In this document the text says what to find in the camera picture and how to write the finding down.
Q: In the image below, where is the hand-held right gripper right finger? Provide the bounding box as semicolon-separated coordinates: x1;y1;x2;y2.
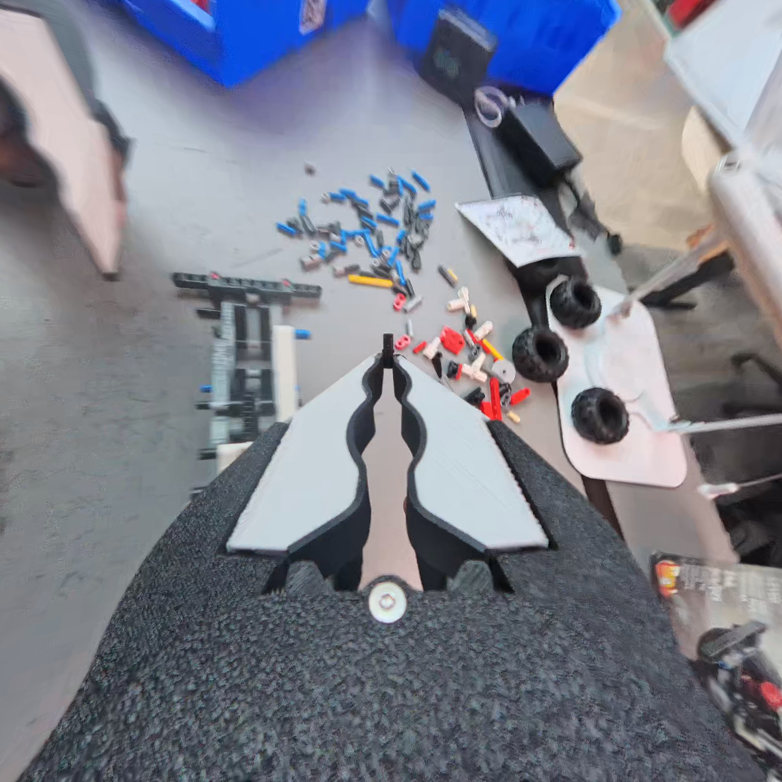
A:
394;354;551;592

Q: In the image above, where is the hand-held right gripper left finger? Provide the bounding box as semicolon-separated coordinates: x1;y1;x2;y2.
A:
226;354;386;592

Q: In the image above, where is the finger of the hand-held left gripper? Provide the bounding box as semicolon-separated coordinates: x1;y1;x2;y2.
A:
0;9;127;279

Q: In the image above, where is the partly built toy truck chassis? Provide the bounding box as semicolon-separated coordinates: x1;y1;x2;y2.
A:
171;272;321;496

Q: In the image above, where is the pile of blue black pins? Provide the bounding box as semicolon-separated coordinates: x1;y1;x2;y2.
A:
276;170;437;300

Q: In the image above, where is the black rubber toy tyre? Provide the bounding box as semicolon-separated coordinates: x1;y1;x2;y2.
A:
571;388;630;444
516;257;587;291
550;278;602;331
512;327;569;382

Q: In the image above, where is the pile of red white pieces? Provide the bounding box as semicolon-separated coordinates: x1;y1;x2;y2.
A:
391;287;532;425

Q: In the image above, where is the blue plastic bin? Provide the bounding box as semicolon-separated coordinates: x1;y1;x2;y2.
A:
119;0;373;86
388;0;621;95

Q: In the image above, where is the white book stand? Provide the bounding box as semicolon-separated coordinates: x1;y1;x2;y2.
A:
547;104;782;499

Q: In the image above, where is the printed sticker sheet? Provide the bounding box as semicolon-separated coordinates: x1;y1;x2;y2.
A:
455;194;581;268

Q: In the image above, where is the toy truck set box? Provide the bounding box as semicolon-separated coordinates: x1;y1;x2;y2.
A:
650;553;782;777

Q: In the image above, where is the black power adapter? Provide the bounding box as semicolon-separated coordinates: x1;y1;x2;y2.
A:
504;101;581;172

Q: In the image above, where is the black device with green lights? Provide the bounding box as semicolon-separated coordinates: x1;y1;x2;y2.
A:
422;9;497;101

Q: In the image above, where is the open instruction booklet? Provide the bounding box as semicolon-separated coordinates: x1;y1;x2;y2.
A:
665;0;782;150

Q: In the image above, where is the white cable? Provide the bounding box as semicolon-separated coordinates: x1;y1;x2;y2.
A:
475;86;508;126

